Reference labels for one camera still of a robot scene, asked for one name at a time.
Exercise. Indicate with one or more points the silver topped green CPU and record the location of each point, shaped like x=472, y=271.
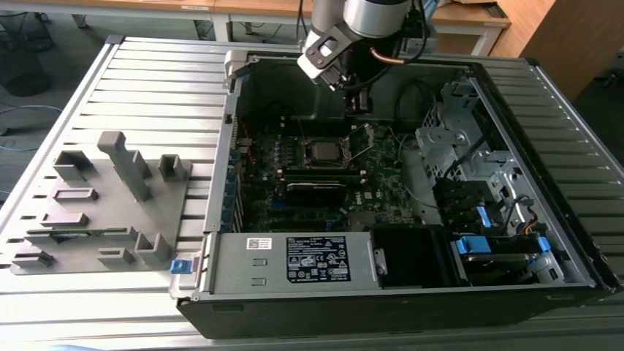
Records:
x=324, y=150

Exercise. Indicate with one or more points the metal CPU socket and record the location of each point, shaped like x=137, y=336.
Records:
x=306, y=153

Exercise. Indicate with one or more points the copper coloured curved tube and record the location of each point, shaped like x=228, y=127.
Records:
x=385, y=60

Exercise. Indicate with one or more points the pale blue teach pendant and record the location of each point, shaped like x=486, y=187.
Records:
x=430, y=5

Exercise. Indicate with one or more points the silver metal drive cage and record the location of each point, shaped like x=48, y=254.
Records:
x=438, y=137

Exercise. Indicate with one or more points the wooden desk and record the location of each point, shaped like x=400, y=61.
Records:
x=121, y=3
x=468, y=20

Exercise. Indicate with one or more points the green motherboard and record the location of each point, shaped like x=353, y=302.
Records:
x=385, y=190

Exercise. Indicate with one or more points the black graphics card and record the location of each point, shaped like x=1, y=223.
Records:
x=316, y=195

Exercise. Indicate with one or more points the black disk bay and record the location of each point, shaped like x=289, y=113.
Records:
x=457, y=197

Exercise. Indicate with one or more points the silver finned chipset heatsink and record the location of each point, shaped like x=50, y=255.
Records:
x=362, y=219

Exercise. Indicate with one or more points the wooden cabinet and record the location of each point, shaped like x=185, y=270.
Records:
x=574, y=44

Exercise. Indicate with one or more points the hard disk in blue carrier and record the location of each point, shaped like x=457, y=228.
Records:
x=469, y=245

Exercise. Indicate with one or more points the silver power supply unit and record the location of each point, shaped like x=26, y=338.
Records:
x=233, y=263

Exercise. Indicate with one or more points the grey parts rack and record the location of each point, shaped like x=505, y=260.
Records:
x=112, y=219

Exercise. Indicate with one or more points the blue case latch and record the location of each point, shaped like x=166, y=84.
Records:
x=178, y=267

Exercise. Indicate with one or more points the black and grey PC case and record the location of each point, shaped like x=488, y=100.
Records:
x=341, y=318

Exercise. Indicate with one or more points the green RAM stick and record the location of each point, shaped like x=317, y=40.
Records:
x=77, y=233

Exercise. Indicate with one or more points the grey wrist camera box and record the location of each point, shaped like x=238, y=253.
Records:
x=308, y=64

